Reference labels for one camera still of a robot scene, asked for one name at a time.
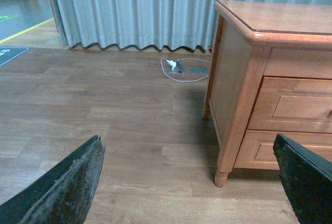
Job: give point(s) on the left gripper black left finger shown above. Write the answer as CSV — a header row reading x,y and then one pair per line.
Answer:
x,y
64,194

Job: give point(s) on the white floor charger plug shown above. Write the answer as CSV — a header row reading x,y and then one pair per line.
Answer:
x,y
171,63

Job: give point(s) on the grey-green curtain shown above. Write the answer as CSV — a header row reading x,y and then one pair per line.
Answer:
x,y
142,23

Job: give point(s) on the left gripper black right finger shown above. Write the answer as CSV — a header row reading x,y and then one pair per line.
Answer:
x,y
306,179

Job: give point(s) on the closed metal floor socket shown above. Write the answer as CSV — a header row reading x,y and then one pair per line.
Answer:
x,y
199,70

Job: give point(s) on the wooden nightstand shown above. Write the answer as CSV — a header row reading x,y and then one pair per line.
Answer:
x,y
254,40

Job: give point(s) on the open metal floor socket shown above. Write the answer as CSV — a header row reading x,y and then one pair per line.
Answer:
x,y
178,69

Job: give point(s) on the wooden drawer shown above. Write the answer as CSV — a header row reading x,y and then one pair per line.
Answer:
x,y
256,150
292,104

